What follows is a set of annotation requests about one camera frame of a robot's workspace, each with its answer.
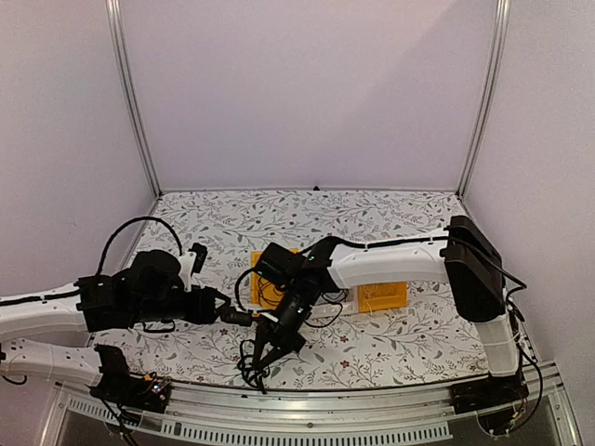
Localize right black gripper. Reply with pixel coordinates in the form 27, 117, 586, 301
250, 282, 314, 371

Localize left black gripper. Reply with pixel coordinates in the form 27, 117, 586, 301
132, 284, 231, 325

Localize white cable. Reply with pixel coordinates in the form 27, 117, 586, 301
360, 282, 396, 317

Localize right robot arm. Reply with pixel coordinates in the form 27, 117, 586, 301
238, 216, 527, 405

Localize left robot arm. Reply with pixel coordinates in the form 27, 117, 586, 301
1, 243, 231, 403

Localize left yellow bin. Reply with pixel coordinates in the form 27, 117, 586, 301
250, 243, 298, 310

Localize yellow bin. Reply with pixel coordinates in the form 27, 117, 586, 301
356, 282, 407, 313
250, 243, 298, 310

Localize floral table mat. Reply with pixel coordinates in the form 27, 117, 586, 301
93, 190, 487, 390

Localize clear plastic bin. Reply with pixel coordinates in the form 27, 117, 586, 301
311, 289, 359, 319

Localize right yellow bin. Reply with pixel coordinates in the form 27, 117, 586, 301
356, 282, 407, 313

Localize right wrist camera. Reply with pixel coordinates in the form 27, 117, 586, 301
218, 306, 272, 327

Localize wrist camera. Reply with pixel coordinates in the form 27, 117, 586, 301
218, 306, 272, 327
178, 243, 207, 293

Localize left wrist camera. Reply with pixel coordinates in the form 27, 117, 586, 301
178, 243, 207, 293

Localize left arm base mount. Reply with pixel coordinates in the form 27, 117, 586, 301
89, 345, 171, 413

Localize front aluminium rail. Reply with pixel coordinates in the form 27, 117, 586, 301
36, 357, 582, 446

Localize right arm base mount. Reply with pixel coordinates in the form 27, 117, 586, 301
449, 373, 529, 437

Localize left aluminium frame post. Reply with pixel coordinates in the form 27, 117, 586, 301
105, 0, 163, 198

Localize aluminium frame post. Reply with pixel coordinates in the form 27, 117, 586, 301
456, 0, 510, 203
105, 0, 163, 198

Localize right aluminium frame post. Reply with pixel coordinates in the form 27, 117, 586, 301
456, 0, 510, 203

